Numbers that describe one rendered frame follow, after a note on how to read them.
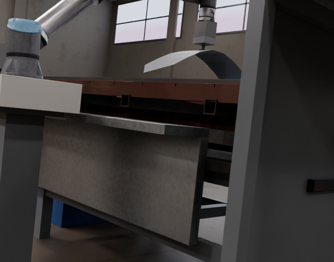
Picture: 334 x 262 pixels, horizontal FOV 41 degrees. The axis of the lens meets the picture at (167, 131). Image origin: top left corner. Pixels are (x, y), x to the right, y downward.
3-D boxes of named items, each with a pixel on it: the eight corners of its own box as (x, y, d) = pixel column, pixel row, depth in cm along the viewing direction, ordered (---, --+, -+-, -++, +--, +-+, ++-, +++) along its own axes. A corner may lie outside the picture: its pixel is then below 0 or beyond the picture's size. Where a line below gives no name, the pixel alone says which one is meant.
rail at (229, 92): (38, 91, 236) (39, 79, 236) (323, 109, 119) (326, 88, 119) (31, 90, 234) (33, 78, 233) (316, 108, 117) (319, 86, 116)
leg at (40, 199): (43, 234, 238) (56, 109, 236) (49, 237, 234) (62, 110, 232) (34, 235, 234) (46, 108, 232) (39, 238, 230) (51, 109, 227)
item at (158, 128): (26, 111, 237) (26, 105, 237) (208, 137, 143) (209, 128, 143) (-12, 108, 223) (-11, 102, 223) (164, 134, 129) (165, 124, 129)
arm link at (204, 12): (208, 12, 207) (220, 10, 201) (207, 22, 208) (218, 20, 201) (195, 8, 203) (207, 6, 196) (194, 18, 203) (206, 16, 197)
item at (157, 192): (20, 175, 238) (26, 111, 237) (197, 244, 144) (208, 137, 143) (12, 176, 235) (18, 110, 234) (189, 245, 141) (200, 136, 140)
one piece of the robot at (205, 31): (223, 15, 202) (219, 51, 203) (210, 17, 209) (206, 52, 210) (207, 10, 196) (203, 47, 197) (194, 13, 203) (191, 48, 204)
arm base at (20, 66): (3, 78, 151) (5, 49, 151) (-4, 81, 164) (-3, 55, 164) (47, 82, 159) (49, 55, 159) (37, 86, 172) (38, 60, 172)
